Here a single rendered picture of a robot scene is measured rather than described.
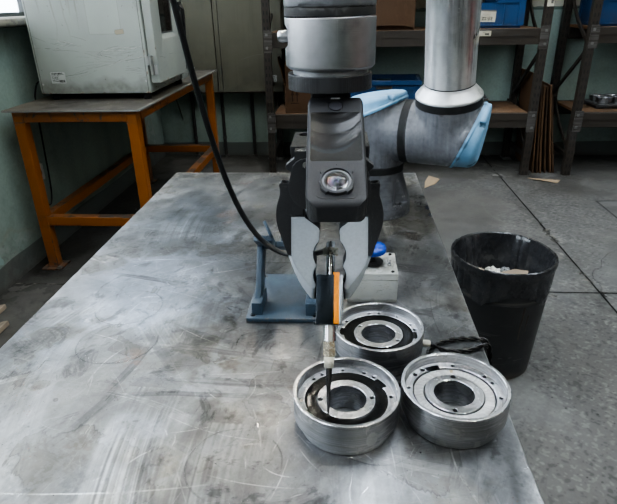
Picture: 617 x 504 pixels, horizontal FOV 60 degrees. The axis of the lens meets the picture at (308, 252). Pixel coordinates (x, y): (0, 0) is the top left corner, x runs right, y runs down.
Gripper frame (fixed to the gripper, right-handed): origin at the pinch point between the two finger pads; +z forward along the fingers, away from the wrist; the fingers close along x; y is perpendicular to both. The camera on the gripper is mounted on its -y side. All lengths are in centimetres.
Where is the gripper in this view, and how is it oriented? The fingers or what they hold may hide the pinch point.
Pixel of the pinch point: (329, 289)
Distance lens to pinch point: 52.3
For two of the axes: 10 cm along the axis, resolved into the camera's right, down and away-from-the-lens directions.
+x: -10.0, -0.1, 0.6
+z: 0.2, 9.0, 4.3
